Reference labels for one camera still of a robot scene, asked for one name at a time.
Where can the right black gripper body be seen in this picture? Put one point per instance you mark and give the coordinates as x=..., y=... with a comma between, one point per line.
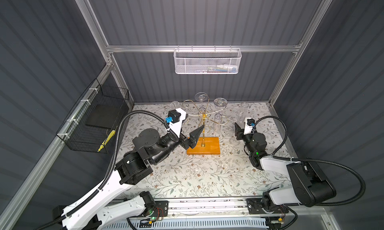
x=247, y=139

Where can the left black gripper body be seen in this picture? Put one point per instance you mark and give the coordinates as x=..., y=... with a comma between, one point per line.
x=183, y=142

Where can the clear wine glass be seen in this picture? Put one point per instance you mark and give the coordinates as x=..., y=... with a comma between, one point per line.
x=243, y=110
x=220, y=102
x=175, y=105
x=218, y=122
x=201, y=97

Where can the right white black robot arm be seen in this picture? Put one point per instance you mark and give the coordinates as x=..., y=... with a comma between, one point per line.
x=310, y=186

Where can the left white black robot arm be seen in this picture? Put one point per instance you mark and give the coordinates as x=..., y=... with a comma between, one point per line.
x=94, y=212

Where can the orange wooden rack base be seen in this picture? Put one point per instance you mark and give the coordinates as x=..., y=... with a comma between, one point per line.
x=206, y=146

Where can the floral table mat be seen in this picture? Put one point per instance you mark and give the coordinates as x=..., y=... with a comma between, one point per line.
x=229, y=174

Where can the items in white basket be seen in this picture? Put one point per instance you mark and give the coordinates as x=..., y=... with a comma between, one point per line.
x=226, y=69

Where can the yellow striped item in basket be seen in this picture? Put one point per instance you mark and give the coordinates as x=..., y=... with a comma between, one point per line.
x=105, y=142

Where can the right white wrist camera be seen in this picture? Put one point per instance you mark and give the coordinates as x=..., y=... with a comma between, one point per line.
x=249, y=126

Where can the gold wire glass rack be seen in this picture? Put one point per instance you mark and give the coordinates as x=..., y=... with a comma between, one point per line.
x=205, y=114

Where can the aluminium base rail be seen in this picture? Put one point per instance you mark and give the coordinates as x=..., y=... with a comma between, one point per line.
x=227, y=213

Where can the white wire mesh basket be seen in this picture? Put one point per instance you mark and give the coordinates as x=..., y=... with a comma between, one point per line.
x=189, y=60

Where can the black wire mesh basket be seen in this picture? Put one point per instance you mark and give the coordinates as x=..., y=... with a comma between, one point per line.
x=97, y=114

